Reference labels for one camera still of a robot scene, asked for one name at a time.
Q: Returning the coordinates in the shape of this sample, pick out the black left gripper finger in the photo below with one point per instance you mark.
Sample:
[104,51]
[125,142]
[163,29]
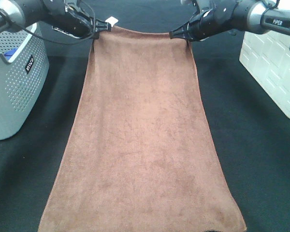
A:
[100,26]

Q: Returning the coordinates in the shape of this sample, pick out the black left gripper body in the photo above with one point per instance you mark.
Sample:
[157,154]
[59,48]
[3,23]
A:
[67,17]

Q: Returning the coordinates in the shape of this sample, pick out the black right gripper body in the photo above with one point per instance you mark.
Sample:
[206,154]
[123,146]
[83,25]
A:
[210,19]

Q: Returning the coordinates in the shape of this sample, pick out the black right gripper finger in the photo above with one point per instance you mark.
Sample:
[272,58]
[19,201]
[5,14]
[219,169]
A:
[181,32]

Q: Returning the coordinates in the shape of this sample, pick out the brown towel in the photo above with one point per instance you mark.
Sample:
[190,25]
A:
[140,156]

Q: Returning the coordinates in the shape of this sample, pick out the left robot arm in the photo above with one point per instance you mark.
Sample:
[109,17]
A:
[17,15]

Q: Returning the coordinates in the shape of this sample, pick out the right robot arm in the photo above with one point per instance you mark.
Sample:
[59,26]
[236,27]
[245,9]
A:
[255,16]

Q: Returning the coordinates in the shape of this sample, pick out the white plastic storage box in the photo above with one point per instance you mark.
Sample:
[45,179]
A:
[267,59]

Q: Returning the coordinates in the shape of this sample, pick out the blue item in basket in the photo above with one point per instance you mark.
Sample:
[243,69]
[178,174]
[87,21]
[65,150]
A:
[10,53]

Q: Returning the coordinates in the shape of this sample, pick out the grey perforated laundry basket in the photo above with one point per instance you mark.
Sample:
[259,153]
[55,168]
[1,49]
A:
[21,79]

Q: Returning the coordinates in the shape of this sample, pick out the black table cloth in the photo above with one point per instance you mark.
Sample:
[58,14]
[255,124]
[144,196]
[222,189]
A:
[250,133]

